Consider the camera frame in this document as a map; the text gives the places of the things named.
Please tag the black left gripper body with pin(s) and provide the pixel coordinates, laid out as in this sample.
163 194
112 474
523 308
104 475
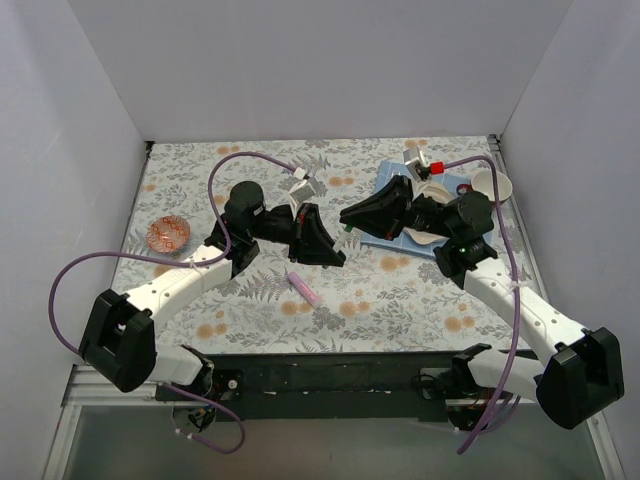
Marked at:
300 231

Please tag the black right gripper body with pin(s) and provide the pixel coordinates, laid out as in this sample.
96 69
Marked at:
404 211

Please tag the pink highlighter pen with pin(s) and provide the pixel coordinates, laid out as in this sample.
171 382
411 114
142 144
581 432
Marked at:
306 292

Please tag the white green-tipped marker pen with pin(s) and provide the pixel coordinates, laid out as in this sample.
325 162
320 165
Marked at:
340 241

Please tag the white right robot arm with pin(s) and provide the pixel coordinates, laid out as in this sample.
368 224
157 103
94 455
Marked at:
580 371

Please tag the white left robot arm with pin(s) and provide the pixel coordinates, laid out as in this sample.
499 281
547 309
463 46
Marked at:
119 340

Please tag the red white mug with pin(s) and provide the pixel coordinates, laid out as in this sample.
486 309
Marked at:
497 188

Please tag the blue checkered cloth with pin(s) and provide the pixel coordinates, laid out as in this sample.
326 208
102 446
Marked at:
442 188

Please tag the red patterned small bowl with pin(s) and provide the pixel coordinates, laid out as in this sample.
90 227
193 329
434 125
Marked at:
168 234

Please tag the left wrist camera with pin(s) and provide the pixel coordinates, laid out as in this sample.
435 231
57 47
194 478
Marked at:
303 190

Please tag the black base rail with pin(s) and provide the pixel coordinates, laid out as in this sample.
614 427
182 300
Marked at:
413 385

